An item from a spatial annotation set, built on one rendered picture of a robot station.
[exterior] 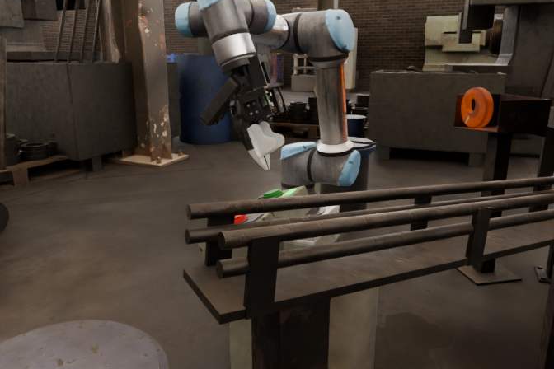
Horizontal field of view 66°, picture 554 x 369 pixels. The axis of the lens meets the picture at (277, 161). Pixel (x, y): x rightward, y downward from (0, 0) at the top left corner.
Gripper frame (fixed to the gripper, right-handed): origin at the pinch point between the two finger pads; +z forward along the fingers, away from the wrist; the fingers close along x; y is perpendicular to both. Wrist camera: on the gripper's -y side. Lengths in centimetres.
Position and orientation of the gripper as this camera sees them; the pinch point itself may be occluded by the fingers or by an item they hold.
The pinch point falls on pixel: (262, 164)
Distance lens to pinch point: 83.6
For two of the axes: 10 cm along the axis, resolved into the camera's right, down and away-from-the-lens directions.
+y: 8.6, -2.4, -4.5
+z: 3.1, 9.5, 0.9
